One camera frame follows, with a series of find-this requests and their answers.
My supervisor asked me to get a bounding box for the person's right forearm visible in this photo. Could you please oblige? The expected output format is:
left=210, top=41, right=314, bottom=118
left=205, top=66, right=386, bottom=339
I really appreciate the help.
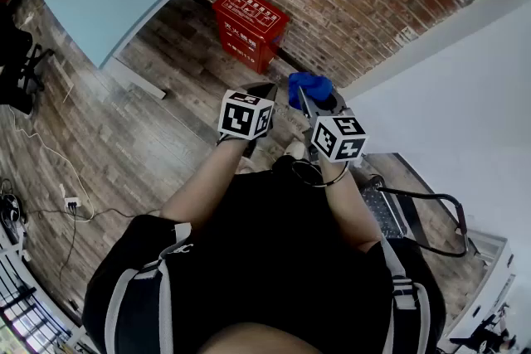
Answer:
left=319, top=161, right=383, bottom=255

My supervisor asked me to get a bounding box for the white floor cable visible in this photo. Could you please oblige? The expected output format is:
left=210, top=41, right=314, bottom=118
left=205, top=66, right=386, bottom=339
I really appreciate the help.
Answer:
left=7, top=106, right=96, bottom=223

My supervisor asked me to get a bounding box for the person's left forearm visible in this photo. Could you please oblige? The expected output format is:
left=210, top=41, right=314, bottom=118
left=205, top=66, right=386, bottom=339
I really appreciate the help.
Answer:
left=159, top=138, right=251, bottom=233

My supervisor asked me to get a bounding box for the grey right shoulder strap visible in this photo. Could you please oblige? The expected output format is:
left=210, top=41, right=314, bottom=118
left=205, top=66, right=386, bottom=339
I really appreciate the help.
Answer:
left=379, top=238, right=433, bottom=354

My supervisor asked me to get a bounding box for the black window railing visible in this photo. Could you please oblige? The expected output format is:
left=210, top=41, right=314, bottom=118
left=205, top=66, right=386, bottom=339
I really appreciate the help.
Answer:
left=0, top=248, right=84, bottom=354

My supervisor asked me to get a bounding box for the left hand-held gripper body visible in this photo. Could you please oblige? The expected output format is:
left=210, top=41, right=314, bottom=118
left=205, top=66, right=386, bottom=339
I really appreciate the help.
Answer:
left=216, top=81, right=279, bottom=143

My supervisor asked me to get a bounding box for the red fire extinguisher box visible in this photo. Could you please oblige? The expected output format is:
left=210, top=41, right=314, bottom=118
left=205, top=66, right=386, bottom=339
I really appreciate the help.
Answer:
left=212, top=0, right=290, bottom=75

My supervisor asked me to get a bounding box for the grey shoulder strap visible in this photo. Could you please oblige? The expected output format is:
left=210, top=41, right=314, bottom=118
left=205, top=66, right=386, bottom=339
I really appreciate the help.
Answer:
left=103, top=246, right=178, bottom=354
left=379, top=238, right=433, bottom=354

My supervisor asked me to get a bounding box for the grey left shoulder strap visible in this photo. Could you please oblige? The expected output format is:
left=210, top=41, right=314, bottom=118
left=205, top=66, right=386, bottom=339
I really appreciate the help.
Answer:
left=103, top=246, right=178, bottom=354

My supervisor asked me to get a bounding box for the blue wiping cloth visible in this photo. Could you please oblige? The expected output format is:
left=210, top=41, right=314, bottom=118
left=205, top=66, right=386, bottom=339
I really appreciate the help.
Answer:
left=287, top=71, right=334, bottom=111

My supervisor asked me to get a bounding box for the tangle of black cables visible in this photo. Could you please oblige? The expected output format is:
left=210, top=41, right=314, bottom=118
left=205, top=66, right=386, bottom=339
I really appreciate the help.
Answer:
left=0, top=177, right=28, bottom=246

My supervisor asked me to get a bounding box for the person's black shirt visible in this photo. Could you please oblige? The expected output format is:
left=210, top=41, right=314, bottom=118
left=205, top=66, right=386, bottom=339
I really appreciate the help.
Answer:
left=81, top=167, right=447, bottom=354

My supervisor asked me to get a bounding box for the person's white shoe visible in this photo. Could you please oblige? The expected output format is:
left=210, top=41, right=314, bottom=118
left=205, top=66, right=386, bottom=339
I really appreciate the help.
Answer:
left=285, top=138, right=307, bottom=159

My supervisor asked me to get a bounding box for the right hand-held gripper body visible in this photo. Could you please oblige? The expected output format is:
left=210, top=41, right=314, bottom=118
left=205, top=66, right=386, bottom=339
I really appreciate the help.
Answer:
left=296, top=86, right=370, bottom=164

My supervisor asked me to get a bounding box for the black floor cable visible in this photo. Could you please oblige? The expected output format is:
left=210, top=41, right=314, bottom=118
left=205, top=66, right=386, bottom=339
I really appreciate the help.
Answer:
left=24, top=206, right=162, bottom=284

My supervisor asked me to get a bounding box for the black office chair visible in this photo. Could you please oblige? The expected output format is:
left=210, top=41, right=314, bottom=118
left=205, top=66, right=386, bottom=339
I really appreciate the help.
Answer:
left=0, top=3, right=56, bottom=118

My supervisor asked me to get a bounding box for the white power strip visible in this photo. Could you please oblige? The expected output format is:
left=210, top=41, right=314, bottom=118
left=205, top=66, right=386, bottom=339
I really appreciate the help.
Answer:
left=63, top=196, right=83, bottom=215

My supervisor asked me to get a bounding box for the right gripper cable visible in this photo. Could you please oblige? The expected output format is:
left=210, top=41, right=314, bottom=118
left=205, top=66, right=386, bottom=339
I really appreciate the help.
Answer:
left=290, top=158, right=351, bottom=189

